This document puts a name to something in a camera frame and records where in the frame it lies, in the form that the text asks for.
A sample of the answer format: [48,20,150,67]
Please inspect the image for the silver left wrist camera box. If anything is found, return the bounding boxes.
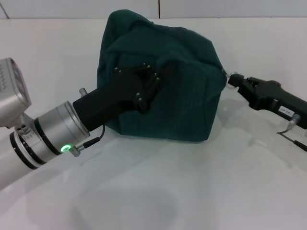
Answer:
[0,57,33,129]

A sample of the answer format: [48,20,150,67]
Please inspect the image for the dark teal insulated lunch bag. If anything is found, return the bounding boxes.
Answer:
[96,9,229,142]

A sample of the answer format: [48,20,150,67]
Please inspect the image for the dark right arm cable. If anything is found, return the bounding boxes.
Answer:
[276,114,307,152]

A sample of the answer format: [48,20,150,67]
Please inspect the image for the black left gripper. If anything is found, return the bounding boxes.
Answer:
[72,62,177,132]

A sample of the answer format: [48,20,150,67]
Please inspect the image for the dark arm cable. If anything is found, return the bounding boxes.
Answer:
[71,126,106,158]
[276,114,307,152]

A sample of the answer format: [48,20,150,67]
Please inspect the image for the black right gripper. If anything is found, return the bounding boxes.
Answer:
[226,73,307,131]

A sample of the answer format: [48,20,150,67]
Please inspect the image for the dark left arm cable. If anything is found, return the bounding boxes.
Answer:
[71,126,106,158]

